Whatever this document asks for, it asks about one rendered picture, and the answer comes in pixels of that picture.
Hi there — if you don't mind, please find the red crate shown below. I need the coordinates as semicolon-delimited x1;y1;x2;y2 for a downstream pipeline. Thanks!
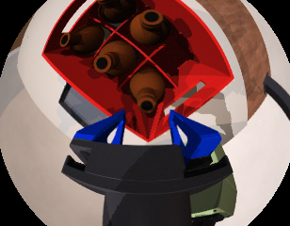
42;0;234;142

